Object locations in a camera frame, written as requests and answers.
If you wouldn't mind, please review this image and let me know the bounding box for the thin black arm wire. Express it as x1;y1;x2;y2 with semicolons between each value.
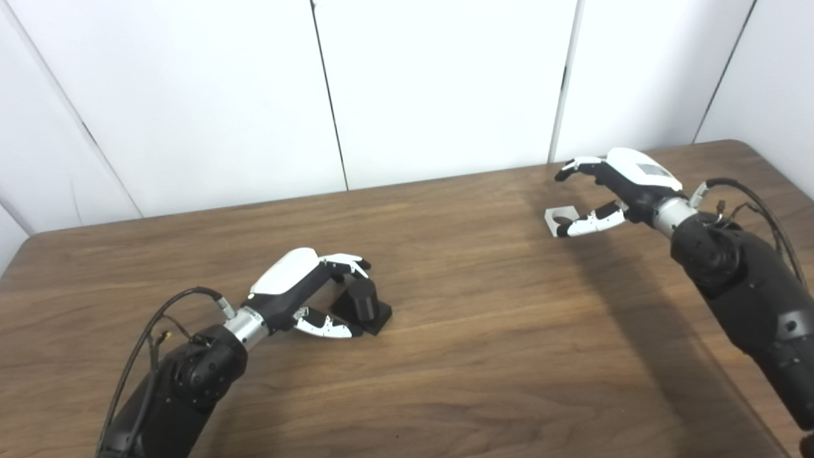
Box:
714;200;765;225
148;314;197;349

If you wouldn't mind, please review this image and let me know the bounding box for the thin black right arm wire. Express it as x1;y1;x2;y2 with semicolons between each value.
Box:
714;200;765;225

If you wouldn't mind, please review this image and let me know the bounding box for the thin black left arm wire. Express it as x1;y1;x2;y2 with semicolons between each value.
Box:
148;314;197;349

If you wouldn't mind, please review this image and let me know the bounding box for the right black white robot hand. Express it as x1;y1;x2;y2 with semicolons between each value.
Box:
555;148;684;238

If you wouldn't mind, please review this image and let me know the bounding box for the thick black left wrist cable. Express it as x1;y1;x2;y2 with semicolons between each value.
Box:
99;286;237;458

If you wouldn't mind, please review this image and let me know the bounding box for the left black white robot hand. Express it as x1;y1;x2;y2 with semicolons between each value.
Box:
245;247;373;339

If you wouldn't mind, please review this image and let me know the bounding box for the black peg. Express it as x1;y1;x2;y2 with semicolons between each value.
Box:
331;277;393;336

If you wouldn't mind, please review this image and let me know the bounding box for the white square piece with hole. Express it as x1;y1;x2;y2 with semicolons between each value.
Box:
545;205;579;238

